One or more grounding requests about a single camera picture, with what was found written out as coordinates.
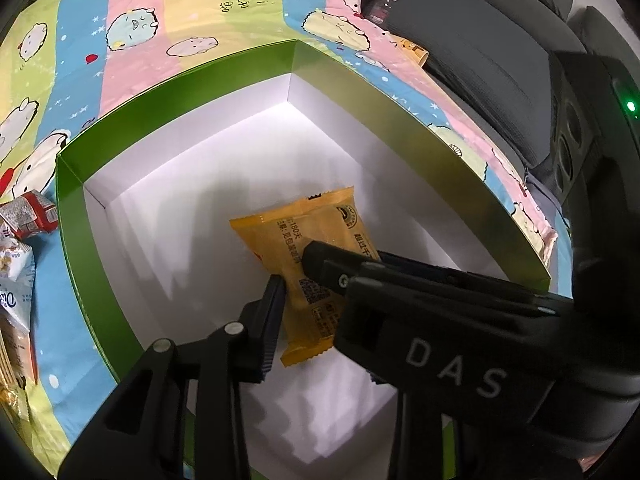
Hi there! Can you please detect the white blue snack packet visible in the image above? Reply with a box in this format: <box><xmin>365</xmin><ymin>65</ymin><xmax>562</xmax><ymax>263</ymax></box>
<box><xmin>0</xmin><ymin>237</ymin><xmax>36</xmax><ymax>333</ymax></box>

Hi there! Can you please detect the yellow-orange biscuit packet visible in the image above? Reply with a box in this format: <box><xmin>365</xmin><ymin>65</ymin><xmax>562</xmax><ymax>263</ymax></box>
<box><xmin>230</xmin><ymin>186</ymin><xmax>380</xmax><ymax>367</ymax></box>

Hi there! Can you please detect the white red-edged snack packet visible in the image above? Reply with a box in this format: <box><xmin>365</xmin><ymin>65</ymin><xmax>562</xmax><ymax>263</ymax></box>
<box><xmin>1</xmin><ymin>310</ymin><xmax>39</xmax><ymax>384</ymax></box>

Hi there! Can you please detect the green white cardboard box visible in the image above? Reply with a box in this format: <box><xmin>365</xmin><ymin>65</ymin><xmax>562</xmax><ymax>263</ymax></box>
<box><xmin>54</xmin><ymin>37</ymin><xmax>552</xmax><ymax>480</ymax></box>

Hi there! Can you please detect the red white snack wrapper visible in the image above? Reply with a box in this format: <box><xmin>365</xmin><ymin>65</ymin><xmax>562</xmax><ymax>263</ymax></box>
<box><xmin>1</xmin><ymin>191</ymin><xmax>58</xmax><ymax>240</ymax></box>

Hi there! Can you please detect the grey sofa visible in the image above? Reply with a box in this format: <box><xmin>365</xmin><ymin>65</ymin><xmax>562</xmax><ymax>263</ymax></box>
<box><xmin>369</xmin><ymin>0</ymin><xmax>640</xmax><ymax>221</ymax></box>

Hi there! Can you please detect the colourful cartoon striped bedsheet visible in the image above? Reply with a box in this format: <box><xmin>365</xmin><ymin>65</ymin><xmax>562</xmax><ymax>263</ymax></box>
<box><xmin>1</xmin><ymin>0</ymin><xmax>572</xmax><ymax>474</ymax></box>

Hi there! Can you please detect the small dark bottle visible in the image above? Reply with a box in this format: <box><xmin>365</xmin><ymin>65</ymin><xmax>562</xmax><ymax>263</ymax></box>
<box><xmin>367</xmin><ymin>0</ymin><xmax>397</xmax><ymax>27</ymax></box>

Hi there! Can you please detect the black camera sensor box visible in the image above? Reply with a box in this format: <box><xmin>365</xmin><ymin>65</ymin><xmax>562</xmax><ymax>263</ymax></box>
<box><xmin>548</xmin><ymin>52</ymin><xmax>639</xmax><ymax>211</ymax></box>

